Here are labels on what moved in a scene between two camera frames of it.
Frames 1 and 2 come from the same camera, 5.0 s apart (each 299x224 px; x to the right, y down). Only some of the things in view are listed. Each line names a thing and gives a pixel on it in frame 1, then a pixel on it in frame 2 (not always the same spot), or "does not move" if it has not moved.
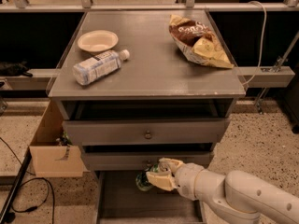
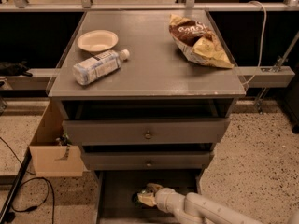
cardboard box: [49, 158] does not move
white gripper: [186, 178] to [163, 198]
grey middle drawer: [136, 161] does not move
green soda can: [142, 181] to [135, 200]
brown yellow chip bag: [198, 42] does not move
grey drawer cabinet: [138, 87] does not move
